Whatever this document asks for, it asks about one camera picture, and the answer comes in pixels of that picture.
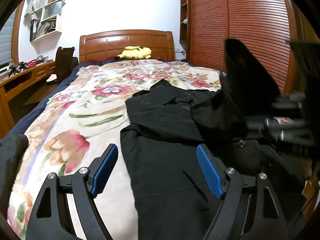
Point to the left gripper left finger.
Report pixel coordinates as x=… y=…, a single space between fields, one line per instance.
x=51 y=218

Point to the black double-breasted coat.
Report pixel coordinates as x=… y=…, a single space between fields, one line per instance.
x=167 y=124

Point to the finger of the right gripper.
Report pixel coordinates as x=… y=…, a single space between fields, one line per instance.
x=290 y=101
x=282 y=130

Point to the louvered wooden wardrobe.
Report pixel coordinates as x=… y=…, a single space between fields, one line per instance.
x=263 y=26

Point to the white wall shelf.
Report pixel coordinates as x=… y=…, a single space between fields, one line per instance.
x=45 y=18

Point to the dark grey folded garment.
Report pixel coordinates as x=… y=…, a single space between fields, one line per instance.
x=13 y=146

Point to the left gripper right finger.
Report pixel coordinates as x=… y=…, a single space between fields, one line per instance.
x=249 y=207

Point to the grey window blind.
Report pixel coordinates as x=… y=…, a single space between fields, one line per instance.
x=5 y=41

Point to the red basket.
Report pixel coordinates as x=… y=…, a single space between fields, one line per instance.
x=32 y=63

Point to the wooden bed headboard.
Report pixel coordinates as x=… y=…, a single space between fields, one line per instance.
x=105 y=45

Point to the dark wooden chair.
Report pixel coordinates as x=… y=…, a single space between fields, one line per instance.
x=64 y=65

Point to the floral bed blanket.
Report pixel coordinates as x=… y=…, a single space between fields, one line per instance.
x=79 y=122

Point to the wooden desk with cabinets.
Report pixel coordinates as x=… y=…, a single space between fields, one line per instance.
x=18 y=84

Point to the yellow plush toy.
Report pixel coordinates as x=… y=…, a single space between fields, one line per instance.
x=134 y=53

